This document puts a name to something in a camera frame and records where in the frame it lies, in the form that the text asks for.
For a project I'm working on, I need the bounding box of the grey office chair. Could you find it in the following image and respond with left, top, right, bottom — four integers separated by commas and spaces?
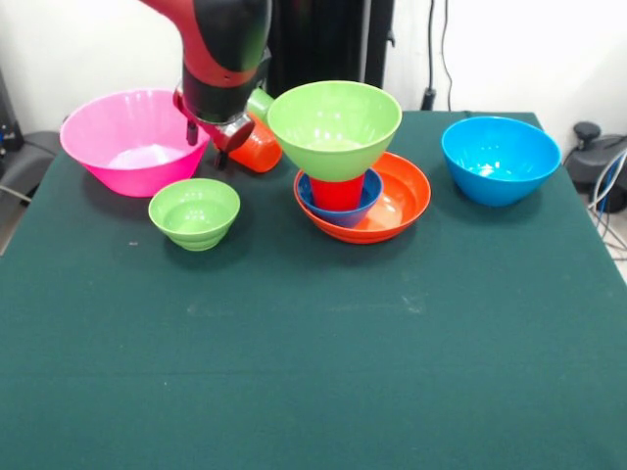
0, 130, 69, 205

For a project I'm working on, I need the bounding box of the black chair base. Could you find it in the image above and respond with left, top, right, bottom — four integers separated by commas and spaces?
562, 121, 627, 214

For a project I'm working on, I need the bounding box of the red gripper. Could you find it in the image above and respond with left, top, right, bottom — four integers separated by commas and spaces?
172, 87, 256, 171

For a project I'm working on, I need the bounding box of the large pink bowl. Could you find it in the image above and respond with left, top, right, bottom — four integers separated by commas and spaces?
59, 89, 212, 199

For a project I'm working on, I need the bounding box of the small dark blue bowl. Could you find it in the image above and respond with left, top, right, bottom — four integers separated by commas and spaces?
297, 167, 384, 229

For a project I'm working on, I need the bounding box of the red cup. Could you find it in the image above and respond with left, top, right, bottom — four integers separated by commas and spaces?
309, 174, 366, 211

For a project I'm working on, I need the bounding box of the large green bowl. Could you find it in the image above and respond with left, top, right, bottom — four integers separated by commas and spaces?
265, 80, 404, 182

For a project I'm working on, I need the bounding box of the bundle of floor cables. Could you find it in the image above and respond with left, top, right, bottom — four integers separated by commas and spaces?
586, 146, 627, 259

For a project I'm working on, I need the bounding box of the green cup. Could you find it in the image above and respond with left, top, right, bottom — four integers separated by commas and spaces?
247, 87, 275, 121

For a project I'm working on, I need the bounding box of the black cable with plug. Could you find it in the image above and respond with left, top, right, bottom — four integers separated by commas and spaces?
421, 0, 438, 111

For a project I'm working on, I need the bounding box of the orange cup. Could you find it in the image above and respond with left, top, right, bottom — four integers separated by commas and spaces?
227, 112, 284, 174

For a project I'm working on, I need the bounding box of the large light blue bowl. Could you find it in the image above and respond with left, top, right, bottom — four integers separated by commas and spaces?
441, 116, 561, 208

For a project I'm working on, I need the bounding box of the thin black cable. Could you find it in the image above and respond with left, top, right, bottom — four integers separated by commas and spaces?
440, 0, 455, 112

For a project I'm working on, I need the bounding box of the dark green table cloth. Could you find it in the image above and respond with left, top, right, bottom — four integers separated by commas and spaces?
0, 108, 627, 470

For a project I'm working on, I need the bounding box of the small green bowl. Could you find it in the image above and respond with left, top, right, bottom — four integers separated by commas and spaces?
148, 177, 242, 253

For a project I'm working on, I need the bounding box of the orange bowl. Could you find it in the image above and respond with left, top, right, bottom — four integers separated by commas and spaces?
293, 151, 432, 245

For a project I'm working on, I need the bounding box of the black equipment box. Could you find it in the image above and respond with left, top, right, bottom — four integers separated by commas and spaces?
0, 68, 25, 154

